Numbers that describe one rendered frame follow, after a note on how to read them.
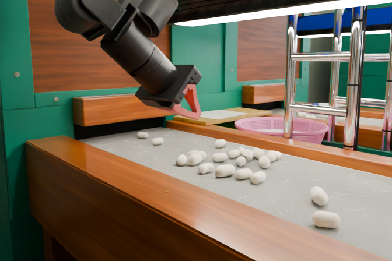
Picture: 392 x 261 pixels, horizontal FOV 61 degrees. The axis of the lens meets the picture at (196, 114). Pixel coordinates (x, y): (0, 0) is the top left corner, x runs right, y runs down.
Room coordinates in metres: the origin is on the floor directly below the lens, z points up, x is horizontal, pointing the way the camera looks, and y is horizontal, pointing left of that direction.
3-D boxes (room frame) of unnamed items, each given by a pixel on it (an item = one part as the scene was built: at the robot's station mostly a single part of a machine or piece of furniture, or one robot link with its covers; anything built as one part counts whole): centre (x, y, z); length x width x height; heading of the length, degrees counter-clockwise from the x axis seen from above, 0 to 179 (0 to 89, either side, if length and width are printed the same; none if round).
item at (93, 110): (0.93, 0.19, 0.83); 0.30 x 0.06 x 0.07; 133
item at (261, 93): (1.40, -0.31, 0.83); 0.30 x 0.06 x 0.07; 133
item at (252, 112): (1.13, -0.10, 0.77); 0.33 x 0.15 x 0.01; 133
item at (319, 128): (0.97, -0.25, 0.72); 0.27 x 0.27 x 0.10
